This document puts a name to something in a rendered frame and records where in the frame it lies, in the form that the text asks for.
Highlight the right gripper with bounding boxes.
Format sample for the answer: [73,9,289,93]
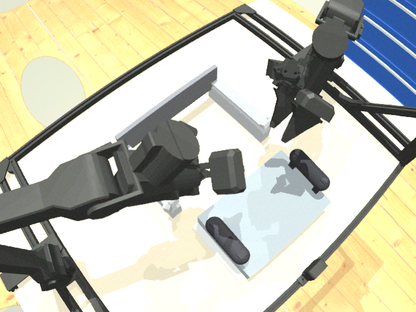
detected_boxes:
[270,55,335,143]

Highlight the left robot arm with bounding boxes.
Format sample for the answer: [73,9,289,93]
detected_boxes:
[0,119,200,291]

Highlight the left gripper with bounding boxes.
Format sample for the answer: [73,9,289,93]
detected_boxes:
[161,148,246,201]

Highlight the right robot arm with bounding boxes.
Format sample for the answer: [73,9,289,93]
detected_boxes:
[266,0,365,89]

